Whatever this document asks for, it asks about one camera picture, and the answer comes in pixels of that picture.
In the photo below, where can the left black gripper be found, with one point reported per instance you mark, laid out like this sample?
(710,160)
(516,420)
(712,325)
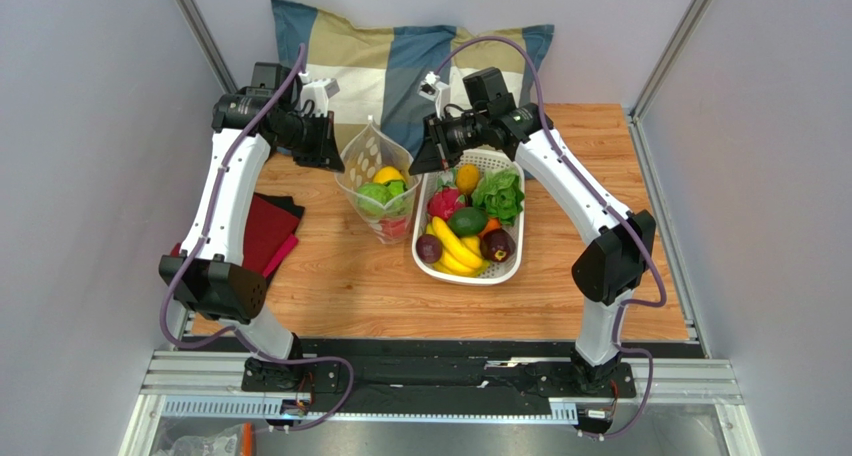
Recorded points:
(325,155)

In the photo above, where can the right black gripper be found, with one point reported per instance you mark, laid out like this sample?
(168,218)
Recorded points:
(434,144)

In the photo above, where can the yellow lemon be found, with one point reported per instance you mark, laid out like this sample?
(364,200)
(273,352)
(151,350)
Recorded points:
(389,174)

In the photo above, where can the clear dotted zip bag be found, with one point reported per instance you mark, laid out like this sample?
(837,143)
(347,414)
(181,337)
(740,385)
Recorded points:
(363,156)

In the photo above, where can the small green watermelon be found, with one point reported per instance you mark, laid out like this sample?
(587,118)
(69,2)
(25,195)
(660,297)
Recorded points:
(401,198)

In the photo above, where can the green leafy lettuce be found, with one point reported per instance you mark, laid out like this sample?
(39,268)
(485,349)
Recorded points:
(500,196)

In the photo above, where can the green bumpy fruit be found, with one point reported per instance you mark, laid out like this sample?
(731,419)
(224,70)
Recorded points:
(371,199)

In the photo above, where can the red apple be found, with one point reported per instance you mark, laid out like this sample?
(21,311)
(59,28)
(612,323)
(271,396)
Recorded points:
(393,228)

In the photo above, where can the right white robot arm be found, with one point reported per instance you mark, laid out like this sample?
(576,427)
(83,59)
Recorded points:
(618,242)

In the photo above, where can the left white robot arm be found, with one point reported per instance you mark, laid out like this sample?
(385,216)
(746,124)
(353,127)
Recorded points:
(281,108)

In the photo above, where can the small orange fruit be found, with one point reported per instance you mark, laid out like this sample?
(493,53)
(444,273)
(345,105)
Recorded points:
(467,178)

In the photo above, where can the pink dragon fruit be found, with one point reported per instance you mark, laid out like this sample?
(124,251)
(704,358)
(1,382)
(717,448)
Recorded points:
(445,202)

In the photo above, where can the green avocado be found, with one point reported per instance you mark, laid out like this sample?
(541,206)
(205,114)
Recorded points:
(467,221)

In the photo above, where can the checked blue beige pillow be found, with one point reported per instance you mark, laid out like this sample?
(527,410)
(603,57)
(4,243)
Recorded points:
(379,69)

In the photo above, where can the red folded cloth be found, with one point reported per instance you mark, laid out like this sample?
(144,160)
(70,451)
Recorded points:
(269,232)

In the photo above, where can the dark purple plum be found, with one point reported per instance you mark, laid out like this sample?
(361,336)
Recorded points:
(429,248)

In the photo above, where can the dark red mangosteen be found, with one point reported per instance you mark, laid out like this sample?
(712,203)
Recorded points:
(497,246)

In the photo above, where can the yellow banana bunch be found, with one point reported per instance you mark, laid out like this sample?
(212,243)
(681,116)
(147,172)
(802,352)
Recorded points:
(456,257)

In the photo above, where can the white plastic fruit basket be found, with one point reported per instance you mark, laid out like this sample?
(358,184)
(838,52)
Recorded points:
(487,161)

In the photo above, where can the crumpled plastic packet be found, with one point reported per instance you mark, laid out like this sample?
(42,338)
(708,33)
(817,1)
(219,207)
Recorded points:
(238,440)

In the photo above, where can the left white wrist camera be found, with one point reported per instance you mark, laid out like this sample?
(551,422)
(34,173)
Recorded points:
(315,95)

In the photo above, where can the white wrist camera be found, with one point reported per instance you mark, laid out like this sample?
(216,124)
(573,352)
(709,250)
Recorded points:
(433,89)
(315,95)

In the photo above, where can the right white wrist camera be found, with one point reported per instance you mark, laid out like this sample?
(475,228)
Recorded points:
(433,89)

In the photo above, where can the black mounting base plate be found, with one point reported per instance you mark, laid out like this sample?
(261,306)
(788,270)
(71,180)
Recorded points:
(440,377)

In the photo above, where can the aluminium rail frame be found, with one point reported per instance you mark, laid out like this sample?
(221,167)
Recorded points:
(689,404)

